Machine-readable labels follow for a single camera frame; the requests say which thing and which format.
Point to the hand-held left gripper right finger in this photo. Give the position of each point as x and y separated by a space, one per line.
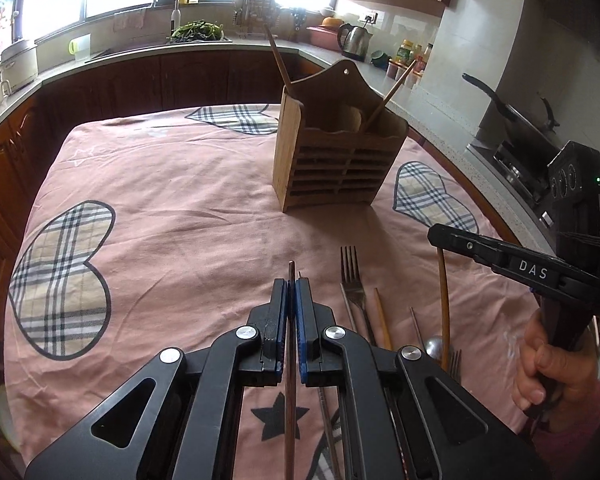
303 327

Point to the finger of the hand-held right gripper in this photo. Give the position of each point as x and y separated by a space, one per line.
530 270

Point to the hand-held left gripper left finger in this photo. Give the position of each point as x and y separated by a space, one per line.
280 327

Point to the large metal fork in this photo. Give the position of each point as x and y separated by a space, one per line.
352 287

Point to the red patterned wooden chopstick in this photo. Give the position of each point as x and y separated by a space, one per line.
382 317

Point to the brown wooden chopstick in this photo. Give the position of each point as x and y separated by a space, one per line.
445 300

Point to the small metal fork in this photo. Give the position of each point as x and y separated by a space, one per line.
455 364

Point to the wooden utensil holder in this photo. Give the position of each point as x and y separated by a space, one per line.
330 160

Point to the person's right forearm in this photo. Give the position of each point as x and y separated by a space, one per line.
575 450

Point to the person's right hand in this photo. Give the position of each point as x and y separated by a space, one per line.
565 385

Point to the gas stove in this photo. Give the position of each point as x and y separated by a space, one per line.
515 170

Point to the black wok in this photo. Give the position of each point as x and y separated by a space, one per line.
525 125

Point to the pink tablecloth with plaid hearts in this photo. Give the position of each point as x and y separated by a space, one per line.
180 220

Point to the grey kitchen countertop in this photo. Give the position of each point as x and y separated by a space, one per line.
445 125

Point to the range hood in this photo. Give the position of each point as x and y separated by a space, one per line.
580 20

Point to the pale wooden spoon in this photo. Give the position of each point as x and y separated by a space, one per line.
349 116

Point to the row of seasoning shakers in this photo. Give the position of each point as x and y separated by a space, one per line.
405 72

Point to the light wooden chopstick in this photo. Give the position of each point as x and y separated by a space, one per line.
392 90

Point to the yellow lid condiment bottle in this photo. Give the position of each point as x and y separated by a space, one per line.
405 52

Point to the dark green cup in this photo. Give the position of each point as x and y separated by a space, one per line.
381 60

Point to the steel electric kettle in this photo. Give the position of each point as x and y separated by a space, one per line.
355 42

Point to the wooden lower cabinets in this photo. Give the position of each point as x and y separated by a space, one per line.
130 85

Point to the pink plastic basin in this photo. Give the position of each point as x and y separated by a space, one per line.
322 37

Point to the knife block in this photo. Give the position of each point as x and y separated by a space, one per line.
299 25

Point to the green leafy vegetables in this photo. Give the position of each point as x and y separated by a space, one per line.
195 30

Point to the metal dish rack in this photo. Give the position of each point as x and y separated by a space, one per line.
255 7

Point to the chrome sink faucet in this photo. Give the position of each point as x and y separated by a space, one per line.
172 5

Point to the pink hanging dishcloth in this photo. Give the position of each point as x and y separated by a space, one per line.
129 20

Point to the large white cooking pot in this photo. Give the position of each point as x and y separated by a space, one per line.
20 65

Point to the wall power outlet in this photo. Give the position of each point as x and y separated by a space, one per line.
369 17

